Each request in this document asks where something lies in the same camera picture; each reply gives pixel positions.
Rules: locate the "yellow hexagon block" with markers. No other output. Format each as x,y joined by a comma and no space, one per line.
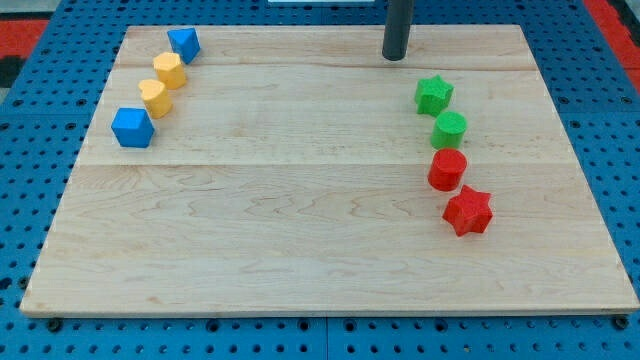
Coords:
170,70

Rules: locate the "blue triangle block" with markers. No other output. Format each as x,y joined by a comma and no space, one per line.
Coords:
185,43

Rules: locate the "wooden board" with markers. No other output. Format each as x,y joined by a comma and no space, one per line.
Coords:
290,179

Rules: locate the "red cylinder block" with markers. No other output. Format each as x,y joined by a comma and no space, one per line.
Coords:
447,168

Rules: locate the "green cylinder block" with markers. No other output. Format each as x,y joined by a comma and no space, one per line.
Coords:
448,131

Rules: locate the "green star block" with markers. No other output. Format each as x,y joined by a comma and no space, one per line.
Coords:
432,95

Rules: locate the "red star block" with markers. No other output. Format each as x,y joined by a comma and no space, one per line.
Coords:
469,211

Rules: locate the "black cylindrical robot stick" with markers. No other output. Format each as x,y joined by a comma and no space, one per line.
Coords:
397,29

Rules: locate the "yellow heart block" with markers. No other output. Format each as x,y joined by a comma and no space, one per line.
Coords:
155,97

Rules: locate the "blue cube block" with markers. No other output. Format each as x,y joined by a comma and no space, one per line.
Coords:
132,127

